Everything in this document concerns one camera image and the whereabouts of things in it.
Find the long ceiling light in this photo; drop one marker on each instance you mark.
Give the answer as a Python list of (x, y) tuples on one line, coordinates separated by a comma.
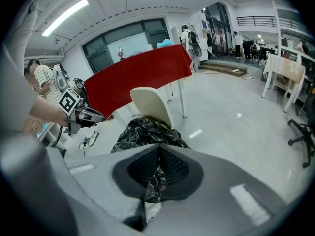
[(66, 16)]

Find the black garbage bag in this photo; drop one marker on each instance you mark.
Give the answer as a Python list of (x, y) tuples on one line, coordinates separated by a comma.
[(147, 134)]

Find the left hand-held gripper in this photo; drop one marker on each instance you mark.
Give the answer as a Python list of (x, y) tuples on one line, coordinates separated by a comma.
[(70, 102)]

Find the black office chair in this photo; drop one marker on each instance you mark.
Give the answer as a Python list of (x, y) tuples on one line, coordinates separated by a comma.
[(304, 131)]

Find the white shelf unit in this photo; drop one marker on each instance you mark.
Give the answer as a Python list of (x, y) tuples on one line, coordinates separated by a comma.
[(295, 33)]

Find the blue crumpled cloth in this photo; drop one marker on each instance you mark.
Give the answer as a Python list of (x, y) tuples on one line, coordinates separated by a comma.
[(164, 43)]

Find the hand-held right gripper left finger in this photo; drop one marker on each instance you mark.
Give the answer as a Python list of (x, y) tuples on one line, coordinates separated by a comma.
[(98, 185)]

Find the grey dome backpack device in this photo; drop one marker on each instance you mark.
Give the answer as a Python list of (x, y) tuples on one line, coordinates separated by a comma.
[(60, 77)]

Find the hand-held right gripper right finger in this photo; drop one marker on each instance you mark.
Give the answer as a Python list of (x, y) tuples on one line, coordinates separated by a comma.
[(221, 193)]

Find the person's left forearm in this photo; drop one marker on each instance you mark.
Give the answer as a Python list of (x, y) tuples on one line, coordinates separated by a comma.
[(46, 112)]

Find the black balcony railing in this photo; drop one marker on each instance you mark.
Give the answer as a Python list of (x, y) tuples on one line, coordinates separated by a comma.
[(257, 21)]

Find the white table with beige cloth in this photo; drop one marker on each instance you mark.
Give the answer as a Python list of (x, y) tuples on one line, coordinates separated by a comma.
[(283, 70)]

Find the person's white shirt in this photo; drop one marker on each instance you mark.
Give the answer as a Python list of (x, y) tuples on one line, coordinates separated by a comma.
[(22, 45)]

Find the red cloth covered table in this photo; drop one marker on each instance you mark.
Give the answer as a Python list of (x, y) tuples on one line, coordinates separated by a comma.
[(137, 77)]

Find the large pale wall screen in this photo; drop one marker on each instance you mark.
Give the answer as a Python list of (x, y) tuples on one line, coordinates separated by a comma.
[(128, 45)]

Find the wooden platform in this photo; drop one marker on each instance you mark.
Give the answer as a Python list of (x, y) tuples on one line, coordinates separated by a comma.
[(221, 67)]

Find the white lidded trash bin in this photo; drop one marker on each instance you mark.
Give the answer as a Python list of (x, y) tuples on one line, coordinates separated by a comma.
[(152, 102)]

